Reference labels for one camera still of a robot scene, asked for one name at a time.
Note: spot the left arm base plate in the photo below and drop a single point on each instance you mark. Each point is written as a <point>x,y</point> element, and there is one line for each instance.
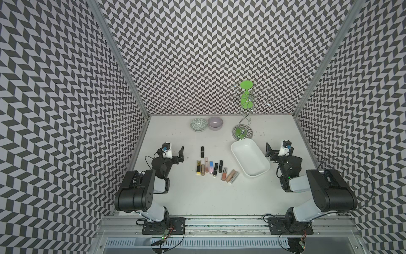
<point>175,225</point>

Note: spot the green patterned bowl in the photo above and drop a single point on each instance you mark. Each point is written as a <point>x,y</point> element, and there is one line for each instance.
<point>198,124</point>

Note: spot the purple bowl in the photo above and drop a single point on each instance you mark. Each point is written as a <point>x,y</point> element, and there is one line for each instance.
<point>215,123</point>

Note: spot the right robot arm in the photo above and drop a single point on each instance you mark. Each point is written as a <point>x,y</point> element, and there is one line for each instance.
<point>330,193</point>

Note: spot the gold black lipstick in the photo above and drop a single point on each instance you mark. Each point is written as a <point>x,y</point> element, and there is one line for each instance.
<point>199,167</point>

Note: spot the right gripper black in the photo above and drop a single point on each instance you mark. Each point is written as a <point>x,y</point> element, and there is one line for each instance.
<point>268,151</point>

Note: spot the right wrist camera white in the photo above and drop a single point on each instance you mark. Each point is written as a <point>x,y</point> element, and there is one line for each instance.
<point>286,148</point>

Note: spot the white storage box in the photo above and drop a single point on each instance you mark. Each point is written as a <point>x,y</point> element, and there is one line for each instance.
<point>250,158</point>

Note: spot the black lipstick long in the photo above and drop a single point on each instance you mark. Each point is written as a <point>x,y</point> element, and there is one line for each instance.
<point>216,165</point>

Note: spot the black lipstick short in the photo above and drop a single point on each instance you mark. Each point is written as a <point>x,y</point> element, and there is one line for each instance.
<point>220,169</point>

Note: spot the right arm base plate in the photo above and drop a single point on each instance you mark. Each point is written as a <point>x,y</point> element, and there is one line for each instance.
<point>279,226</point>

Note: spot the orange lip gloss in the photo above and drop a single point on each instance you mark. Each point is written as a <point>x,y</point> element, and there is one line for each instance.
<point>224,174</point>

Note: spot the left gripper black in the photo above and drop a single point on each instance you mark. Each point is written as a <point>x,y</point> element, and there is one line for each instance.
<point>176,161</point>

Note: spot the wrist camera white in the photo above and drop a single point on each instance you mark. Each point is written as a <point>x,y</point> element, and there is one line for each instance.
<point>286,148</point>
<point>166,150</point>

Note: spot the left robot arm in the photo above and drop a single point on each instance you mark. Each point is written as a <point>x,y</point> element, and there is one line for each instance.
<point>138,188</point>

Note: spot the chrome jewelry stand green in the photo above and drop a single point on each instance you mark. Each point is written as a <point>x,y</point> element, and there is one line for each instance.
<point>247,98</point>

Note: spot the peach lipstick tube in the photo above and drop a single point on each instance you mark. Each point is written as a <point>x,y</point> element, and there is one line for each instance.
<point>230,176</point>

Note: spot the blue pink lipstick tube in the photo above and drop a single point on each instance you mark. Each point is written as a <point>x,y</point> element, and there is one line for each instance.
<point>211,168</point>

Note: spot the aluminium front rail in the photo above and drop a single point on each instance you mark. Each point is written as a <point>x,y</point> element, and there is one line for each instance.
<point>227,226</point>

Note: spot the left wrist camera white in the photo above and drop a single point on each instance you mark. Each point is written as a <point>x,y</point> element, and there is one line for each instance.
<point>166,150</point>

